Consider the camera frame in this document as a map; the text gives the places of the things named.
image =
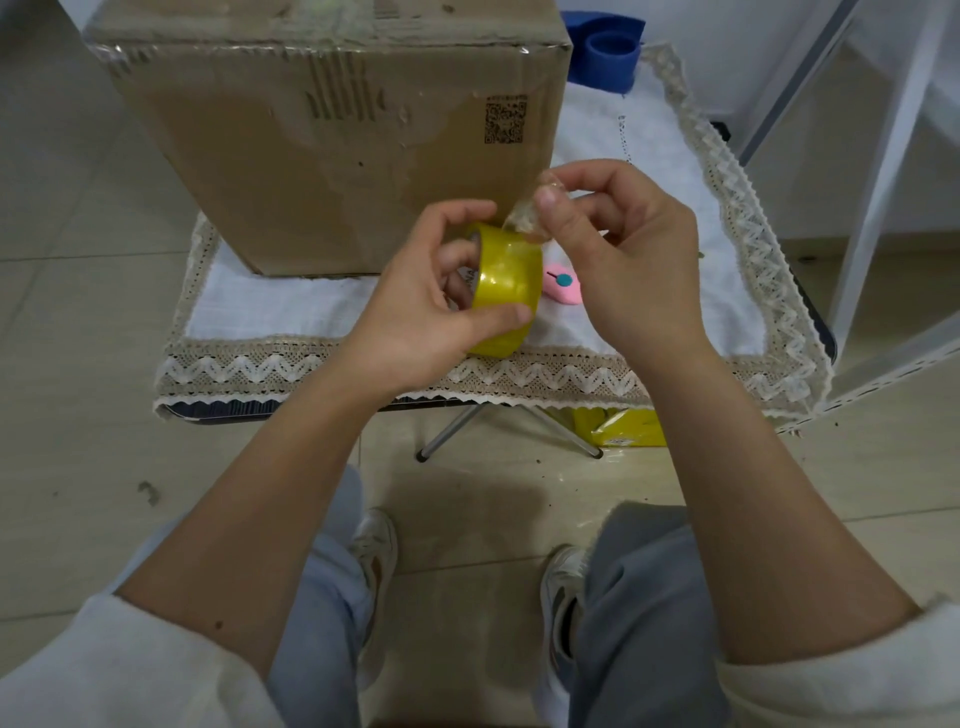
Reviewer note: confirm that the clear tape strip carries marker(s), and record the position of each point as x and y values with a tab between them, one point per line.
525	217

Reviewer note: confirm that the person's left forearm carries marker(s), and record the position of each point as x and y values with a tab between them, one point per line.
247	517

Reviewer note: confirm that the person's right white shoe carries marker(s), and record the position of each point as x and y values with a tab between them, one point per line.
559	607

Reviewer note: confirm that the person's left white sleeve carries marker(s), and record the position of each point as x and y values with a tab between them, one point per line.
127	667

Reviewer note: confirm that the person's left hand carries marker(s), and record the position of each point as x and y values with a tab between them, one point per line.
405	322

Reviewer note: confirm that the blue tape dispenser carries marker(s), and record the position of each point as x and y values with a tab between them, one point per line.
607	56

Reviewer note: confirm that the yellow plastic packet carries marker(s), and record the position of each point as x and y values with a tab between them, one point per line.
630	427

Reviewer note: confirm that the person's trouser leg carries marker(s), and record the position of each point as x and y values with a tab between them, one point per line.
645	615
322	630

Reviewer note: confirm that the person's white shoe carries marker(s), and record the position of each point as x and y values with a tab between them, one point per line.
375	562
559	607

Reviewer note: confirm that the person's left white shoe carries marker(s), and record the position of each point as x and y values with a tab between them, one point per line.
375	562

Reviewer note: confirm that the brown cardboard box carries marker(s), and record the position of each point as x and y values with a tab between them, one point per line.
300	150

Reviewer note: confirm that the metal table leg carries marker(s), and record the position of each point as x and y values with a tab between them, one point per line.
450	435
574	435

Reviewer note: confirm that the person's right white sleeve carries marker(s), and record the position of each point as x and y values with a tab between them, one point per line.
855	675

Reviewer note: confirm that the black wall socket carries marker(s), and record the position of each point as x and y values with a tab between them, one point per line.
721	131

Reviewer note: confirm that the white lace-trimmed tablecloth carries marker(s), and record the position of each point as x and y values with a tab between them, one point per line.
645	135

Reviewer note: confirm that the person's right forearm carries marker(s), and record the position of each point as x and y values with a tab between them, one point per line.
772	510

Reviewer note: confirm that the person's white sleeve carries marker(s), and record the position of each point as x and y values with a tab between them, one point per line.
127	667
855	675

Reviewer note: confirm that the person's right hand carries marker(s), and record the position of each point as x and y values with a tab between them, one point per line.
637	270

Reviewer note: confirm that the person's left trouser leg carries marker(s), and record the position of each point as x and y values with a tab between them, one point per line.
322	630

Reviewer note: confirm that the person's right trouser leg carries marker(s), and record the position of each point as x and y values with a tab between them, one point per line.
645	615

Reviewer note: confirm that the yellow tape roll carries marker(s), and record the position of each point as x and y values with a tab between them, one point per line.
510	289

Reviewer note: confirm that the white metal shelf rack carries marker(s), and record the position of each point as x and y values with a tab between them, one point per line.
877	202

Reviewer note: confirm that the pink box cutter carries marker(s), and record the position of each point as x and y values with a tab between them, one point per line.
562	285

